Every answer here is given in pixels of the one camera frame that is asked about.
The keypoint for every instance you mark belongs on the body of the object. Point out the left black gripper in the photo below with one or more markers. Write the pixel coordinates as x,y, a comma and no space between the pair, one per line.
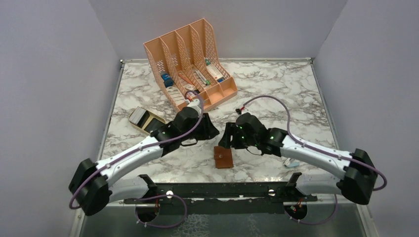
209,130

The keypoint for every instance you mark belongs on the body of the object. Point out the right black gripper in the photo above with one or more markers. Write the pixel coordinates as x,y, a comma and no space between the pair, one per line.
231,128

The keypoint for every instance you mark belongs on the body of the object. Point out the brown leather card holder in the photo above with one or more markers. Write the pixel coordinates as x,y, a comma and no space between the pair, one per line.
223,157

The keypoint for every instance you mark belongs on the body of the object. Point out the stack of credit cards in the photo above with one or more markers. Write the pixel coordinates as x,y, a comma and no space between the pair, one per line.
139,117

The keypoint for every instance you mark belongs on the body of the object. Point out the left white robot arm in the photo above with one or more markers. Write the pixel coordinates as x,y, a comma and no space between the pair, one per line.
92,186

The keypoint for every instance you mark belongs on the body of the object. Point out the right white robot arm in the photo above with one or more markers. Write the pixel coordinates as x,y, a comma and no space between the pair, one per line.
352,175

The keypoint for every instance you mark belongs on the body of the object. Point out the white labelled box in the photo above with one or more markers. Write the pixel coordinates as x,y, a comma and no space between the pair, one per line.
176,95

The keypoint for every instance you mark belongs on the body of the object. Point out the red white box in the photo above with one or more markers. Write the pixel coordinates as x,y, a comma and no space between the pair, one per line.
216,74

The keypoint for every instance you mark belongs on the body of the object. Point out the tan oval tray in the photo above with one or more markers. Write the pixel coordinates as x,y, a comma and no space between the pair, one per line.
154,122

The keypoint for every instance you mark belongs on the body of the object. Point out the small white blue object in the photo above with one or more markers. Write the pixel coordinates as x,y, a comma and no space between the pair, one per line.
290,162

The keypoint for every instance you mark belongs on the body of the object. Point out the pink plastic file organizer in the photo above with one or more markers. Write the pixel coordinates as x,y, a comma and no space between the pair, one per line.
184,54

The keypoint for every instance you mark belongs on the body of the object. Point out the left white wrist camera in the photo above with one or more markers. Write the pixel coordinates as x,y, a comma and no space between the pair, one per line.
196,105

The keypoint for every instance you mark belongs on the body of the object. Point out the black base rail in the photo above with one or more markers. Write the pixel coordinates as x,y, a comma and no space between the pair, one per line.
220,198

